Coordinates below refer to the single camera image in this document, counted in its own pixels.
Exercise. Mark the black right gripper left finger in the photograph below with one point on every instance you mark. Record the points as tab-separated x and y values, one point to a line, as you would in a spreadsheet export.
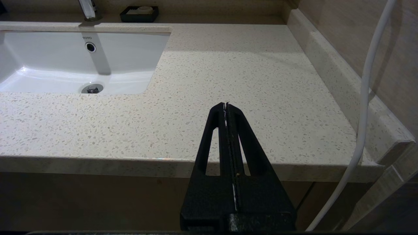
209	195

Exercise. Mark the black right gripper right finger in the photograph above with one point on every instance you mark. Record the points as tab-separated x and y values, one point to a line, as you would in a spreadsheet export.
261	195

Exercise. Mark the brown vanity cabinet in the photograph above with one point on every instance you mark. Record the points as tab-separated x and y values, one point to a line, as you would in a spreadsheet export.
98	202

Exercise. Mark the chrome sink drain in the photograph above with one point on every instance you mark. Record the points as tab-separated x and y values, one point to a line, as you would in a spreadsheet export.
92	88

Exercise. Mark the black soap dish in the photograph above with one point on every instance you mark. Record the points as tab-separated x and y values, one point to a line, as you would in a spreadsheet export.
124	17

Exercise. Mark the round pale soap bar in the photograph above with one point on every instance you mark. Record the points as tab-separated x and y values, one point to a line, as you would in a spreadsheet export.
145	8

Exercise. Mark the white ceramic sink basin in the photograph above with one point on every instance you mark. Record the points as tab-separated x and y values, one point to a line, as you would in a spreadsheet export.
49	58

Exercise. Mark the chrome faucet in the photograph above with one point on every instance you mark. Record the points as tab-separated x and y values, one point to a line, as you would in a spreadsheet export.
86	9

